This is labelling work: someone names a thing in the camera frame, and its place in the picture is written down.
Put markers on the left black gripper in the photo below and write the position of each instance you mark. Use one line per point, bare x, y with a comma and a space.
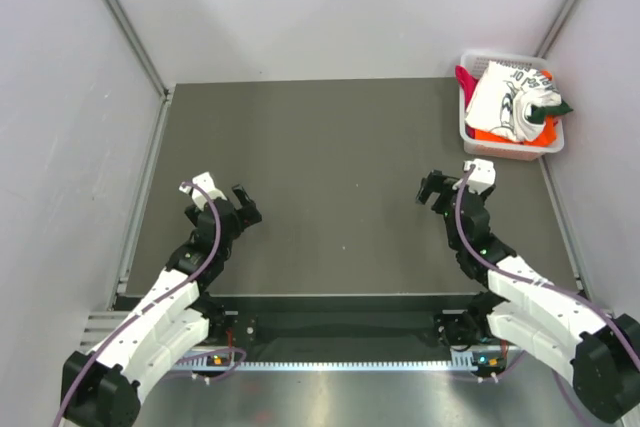
245, 216

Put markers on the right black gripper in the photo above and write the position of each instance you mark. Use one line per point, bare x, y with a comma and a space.
435, 183

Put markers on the white and green t-shirt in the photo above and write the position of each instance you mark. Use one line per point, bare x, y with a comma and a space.
549, 135

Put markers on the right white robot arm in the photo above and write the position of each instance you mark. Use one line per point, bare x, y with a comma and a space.
596, 353

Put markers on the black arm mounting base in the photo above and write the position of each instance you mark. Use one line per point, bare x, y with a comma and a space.
452, 320

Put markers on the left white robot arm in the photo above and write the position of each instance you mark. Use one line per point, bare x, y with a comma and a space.
108, 385

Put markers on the pink t-shirt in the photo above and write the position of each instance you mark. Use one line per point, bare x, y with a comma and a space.
466, 82

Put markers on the white plastic laundry basket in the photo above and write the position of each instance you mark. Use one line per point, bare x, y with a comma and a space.
476, 62

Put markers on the orange t-shirt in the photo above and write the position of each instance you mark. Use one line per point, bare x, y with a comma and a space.
510, 103

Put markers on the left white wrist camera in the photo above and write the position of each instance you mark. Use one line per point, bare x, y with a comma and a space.
200, 184

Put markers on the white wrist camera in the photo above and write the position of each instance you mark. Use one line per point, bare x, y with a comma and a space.
200, 184
481, 175

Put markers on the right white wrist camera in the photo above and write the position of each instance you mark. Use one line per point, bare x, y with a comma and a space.
481, 175

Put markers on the grey slotted cable duct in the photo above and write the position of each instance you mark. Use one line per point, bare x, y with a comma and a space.
468, 361

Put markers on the left aluminium frame post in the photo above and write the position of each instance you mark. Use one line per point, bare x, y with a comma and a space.
135, 44

